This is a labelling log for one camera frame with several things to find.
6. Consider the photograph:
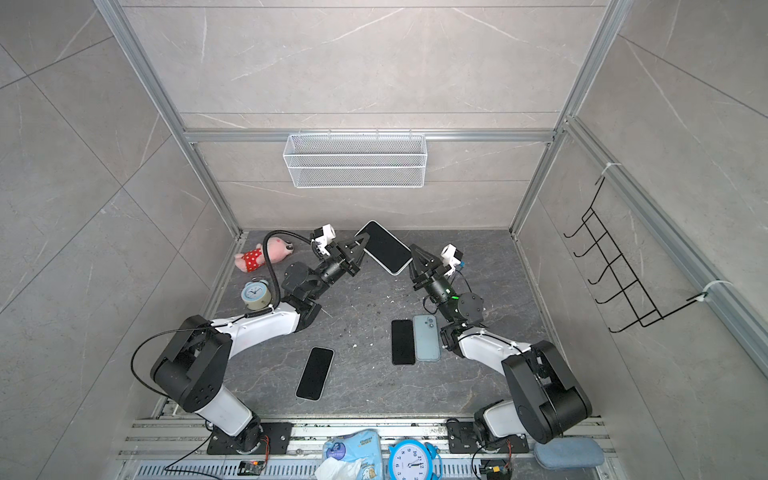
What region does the black wire hook rack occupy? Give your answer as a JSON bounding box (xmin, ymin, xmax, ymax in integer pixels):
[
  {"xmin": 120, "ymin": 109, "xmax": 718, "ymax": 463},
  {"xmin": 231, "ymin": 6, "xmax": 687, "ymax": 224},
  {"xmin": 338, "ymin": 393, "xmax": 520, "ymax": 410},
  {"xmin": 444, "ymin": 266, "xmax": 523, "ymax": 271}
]
[{"xmin": 562, "ymin": 177, "xmax": 709, "ymax": 335}]

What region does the pink plush toy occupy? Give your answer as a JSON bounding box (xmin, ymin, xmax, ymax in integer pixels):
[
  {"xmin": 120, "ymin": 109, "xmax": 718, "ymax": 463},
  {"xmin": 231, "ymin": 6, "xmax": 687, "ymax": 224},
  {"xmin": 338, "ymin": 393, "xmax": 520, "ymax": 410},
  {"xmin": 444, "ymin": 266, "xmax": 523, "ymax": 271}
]
[{"xmin": 234, "ymin": 237, "xmax": 294, "ymax": 272}]

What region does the blue tissue pack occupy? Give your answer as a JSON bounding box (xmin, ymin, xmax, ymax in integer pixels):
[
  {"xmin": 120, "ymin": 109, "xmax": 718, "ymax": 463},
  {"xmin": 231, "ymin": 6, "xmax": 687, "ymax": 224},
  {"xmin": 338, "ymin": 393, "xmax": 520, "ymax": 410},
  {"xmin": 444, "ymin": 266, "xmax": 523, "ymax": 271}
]
[{"xmin": 314, "ymin": 429, "xmax": 385, "ymax": 480}]

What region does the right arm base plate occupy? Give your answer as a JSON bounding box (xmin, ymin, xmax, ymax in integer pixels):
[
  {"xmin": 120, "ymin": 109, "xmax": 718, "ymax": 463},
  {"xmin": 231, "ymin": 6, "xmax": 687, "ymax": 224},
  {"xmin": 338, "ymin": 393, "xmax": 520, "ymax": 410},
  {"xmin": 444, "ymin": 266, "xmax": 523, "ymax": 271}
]
[{"xmin": 445, "ymin": 418, "xmax": 530, "ymax": 454}]

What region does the small cream alarm clock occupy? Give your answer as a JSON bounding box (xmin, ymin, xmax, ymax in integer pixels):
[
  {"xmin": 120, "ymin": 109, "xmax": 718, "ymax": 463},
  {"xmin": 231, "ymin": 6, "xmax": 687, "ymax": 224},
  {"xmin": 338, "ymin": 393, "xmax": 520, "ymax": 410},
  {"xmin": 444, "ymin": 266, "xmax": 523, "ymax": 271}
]
[{"xmin": 240, "ymin": 280, "xmax": 272, "ymax": 311}]

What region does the grey blue pouch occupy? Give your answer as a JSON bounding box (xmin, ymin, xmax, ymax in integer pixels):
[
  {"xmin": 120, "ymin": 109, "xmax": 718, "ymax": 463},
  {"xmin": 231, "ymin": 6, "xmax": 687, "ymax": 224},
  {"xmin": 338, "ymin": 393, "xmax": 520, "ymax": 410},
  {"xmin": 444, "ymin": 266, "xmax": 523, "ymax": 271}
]
[{"xmin": 533, "ymin": 437, "xmax": 605, "ymax": 470}]

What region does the blue alarm clock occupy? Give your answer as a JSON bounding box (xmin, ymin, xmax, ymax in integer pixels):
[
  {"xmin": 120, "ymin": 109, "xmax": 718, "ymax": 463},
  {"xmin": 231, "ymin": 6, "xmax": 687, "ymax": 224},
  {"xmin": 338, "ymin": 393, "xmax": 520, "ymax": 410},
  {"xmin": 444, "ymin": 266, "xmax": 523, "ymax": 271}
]
[{"xmin": 388, "ymin": 439, "xmax": 443, "ymax": 480}]

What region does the phone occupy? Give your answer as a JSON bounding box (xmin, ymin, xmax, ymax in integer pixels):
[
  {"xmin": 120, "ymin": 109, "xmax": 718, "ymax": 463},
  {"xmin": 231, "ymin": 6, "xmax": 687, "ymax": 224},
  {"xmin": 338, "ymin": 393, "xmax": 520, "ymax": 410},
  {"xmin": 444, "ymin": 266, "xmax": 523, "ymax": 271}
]
[
  {"xmin": 357, "ymin": 220, "xmax": 412, "ymax": 276},
  {"xmin": 391, "ymin": 319, "xmax": 416, "ymax": 365},
  {"xmin": 295, "ymin": 347, "xmax": 334, "ymax": 401}
]

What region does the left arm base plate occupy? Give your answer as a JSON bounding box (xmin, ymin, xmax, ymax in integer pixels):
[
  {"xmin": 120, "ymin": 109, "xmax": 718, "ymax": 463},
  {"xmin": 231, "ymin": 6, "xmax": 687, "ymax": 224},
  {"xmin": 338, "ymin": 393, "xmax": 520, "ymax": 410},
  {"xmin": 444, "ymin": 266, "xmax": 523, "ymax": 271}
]
[{"xmin": 206, "ymin": 422, "xmax": 293, "ymax": 455}]

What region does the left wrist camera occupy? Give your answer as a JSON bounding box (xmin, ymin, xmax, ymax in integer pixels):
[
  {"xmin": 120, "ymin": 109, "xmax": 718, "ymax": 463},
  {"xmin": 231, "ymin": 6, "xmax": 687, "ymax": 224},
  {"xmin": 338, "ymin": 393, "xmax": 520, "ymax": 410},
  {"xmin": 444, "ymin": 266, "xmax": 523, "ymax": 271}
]
[{"xmin": 310, "ymin": 224, "xmax": 336, "ymax": 259}]

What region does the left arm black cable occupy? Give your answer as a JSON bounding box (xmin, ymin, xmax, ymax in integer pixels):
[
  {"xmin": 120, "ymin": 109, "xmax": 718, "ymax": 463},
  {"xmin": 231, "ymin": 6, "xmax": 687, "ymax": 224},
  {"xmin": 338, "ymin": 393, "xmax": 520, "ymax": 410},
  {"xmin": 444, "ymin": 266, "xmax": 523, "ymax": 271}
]
[{"xmin": 262, "ymin": 229, "xmax": 314, "ymax": 308}]

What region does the white wire mesh basket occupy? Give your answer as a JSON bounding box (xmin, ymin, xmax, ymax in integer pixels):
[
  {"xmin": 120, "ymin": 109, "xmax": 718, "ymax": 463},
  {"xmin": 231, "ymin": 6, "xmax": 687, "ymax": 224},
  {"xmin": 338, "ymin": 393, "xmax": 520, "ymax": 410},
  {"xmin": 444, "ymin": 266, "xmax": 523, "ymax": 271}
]
[{"xmin": 283, "ymin": 133, "xmax": 428, "ymax": 189}]

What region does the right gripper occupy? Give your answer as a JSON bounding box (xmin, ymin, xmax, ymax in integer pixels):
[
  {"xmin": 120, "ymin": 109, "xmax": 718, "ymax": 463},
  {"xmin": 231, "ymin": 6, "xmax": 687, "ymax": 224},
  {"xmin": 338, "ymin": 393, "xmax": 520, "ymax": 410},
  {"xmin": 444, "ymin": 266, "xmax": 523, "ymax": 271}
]
[{"xmin": 411, "ymin": 247, "xmax": 461, "ymax": 327}]

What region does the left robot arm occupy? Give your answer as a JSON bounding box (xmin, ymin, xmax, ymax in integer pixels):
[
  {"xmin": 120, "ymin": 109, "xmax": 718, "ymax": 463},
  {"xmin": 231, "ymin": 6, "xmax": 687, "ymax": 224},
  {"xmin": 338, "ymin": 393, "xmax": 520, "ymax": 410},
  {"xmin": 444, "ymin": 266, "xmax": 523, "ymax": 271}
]
[{"xmin": 150, "ymin": 225, "xmax": 370, "ymax": 454}]

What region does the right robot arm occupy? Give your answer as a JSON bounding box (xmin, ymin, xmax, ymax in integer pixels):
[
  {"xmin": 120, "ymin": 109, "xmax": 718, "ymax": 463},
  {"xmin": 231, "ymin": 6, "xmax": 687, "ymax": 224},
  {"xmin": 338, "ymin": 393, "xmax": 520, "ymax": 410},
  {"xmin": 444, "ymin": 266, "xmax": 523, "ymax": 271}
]
[{"xmin": 409, "ymin": 244, "xmax": 593, "ymax": 448}]

